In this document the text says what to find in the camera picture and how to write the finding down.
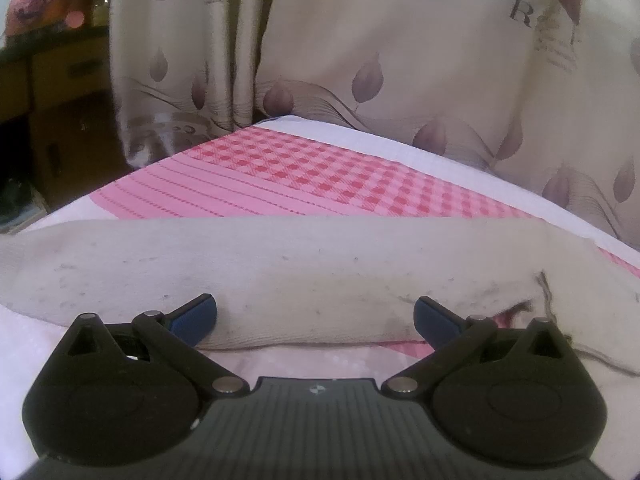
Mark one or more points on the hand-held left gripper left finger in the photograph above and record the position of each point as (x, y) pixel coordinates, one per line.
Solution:
(192, 320)

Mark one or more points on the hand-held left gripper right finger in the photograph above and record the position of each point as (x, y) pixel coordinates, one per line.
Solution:
(437, 321)

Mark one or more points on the beige knitted garment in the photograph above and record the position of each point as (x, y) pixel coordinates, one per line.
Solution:
(280, 265)

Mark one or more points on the pink checked bed sheet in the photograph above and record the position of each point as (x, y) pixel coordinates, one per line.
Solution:
(300, 175)

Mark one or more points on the brown wooden cabinet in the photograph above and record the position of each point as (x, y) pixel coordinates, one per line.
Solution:
(60, 105)

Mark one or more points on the beige leaf print curtain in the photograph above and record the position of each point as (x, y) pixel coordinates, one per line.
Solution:
(400, 50)

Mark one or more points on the orange red bundle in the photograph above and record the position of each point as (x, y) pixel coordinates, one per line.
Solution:
(45, 5)

